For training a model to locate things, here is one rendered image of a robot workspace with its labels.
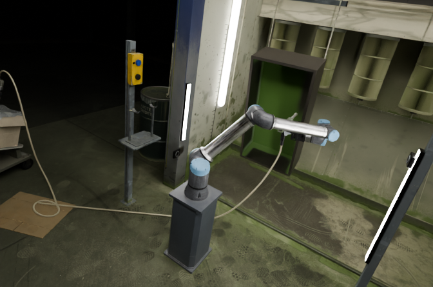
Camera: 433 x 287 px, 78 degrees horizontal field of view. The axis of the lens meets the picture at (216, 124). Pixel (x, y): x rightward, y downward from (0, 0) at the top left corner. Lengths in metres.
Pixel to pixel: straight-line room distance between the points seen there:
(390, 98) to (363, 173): 0.99
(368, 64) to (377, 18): 0.49
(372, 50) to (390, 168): 1.41
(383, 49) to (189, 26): 2.13
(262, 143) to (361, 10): 1.82
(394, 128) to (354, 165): 0.66
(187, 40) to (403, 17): 2.20
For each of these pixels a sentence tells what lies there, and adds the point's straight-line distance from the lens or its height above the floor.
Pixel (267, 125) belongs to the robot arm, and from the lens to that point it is 1.94.
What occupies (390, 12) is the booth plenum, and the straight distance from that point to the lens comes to 3.48.
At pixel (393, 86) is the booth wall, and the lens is 3.95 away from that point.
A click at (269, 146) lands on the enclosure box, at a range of 3.33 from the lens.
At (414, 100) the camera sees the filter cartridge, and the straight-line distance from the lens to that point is 3.62.
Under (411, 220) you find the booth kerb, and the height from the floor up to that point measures 0.12.
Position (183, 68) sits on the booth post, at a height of 1.42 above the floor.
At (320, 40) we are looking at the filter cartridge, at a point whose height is 1.81.
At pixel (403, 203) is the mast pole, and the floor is 1.11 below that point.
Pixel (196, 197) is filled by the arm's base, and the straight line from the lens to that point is 2.08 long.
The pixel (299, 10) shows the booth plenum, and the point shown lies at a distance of 3.63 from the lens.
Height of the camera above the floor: 1.96
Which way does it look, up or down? 23 degrees down
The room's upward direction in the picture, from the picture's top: 9 degrees clockwise
